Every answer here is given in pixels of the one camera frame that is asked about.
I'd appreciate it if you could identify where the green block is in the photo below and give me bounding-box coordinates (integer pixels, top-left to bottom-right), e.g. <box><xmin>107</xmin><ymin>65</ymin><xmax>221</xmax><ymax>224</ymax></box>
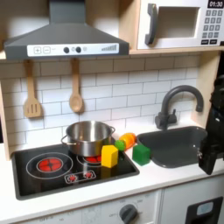
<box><xmin>131</xmin><ymin>143</ymin><xmax>152</xmax><ymax>167</ymax></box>

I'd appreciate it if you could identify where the orange toy carrot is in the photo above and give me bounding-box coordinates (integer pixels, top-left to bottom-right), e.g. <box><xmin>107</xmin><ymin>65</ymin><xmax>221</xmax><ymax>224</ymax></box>
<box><xmin>114</xmin><ymin>132</ymin><xmax>137</xmax><ymax>152</ymax></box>

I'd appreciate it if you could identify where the yellow house-shaped block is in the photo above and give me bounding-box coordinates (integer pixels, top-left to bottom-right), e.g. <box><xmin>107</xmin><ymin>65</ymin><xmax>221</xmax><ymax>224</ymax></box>
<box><xmin>101</xmin><ymin>144</ymin><xmax>120</xmax><ymax>169</ymax></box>

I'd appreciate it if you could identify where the dark grey sink basin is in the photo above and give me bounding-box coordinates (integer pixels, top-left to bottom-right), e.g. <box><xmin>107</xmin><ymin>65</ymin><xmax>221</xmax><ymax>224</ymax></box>
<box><xmin>136</xmin><ymin>125</ymin><xmax>224</xmax><ymax>170</ymax></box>

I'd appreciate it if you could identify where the black appliance door panel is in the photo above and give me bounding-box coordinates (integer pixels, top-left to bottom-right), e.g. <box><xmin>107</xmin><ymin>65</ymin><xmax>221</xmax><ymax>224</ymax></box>
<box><xmin>185</xmin><ymin>196</ymin><xmax>224</xmax><ymax>224</ymax></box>

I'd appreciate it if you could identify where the dark grey tap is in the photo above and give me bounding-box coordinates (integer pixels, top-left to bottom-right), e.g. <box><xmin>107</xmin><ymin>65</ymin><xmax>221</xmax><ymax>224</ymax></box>
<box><xmin>154</xmin><ymin>84</ymin><xmax>205</xmax><ymax>131</ymax></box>

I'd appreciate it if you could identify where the grey oven knob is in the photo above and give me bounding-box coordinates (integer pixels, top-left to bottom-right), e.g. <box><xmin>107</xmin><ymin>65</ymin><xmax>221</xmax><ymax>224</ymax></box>
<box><xmin>118</xmin><ymin>203</ymin><xmax>139</xmax><ymax>224</ymax></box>

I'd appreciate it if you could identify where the white toy microwave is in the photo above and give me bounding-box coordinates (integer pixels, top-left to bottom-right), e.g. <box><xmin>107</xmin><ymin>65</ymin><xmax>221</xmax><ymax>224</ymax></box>
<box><xmin>136</xmin><ymin>0</ymin><xmax>224</xmax><ymax>51</ymax></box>

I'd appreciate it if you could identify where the steel pot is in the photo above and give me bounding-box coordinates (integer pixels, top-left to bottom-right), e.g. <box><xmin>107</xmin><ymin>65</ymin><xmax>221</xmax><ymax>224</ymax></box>
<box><xmin>60</xmin><ymin>120</ymin><xmax>116</xmax><ymax>158</ymax></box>

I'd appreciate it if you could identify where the white oven control panel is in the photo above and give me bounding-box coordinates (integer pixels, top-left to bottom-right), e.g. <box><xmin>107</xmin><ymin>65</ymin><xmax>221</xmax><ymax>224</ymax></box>
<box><xmin>17</xmin><ymin>189</ymin><xmax>162</xmax><ymax>224</ymax></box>

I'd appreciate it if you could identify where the wooden spoon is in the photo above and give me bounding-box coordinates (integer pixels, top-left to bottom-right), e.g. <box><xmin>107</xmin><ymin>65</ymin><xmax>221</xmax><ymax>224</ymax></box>
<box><xmin>68</xmin><ymin>58</ymin><xmax>85</xmax><ymax>114</ymax></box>

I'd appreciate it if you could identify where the black stove cooktop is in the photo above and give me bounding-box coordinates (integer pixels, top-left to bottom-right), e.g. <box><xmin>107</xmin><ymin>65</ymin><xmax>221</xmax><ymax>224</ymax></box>
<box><xmin>11</xmin><ymin>139</ymin><xmax>141</xmax><ymax>201</ymax></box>

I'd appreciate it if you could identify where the wooden slotted spatula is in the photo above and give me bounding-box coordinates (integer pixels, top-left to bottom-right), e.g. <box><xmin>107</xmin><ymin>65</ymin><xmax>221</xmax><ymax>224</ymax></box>
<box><xmin>23</xmin><ymin>59</ymin><xmax>44</xmax><ymax>119</ymax></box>

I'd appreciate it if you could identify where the grey range hood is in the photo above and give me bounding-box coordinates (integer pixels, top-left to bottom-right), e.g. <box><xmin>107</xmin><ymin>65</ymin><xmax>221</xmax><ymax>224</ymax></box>
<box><xmin>3</xmin><ymin>0</ymin><xmax>130</xmax><ymax>61</ymax></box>

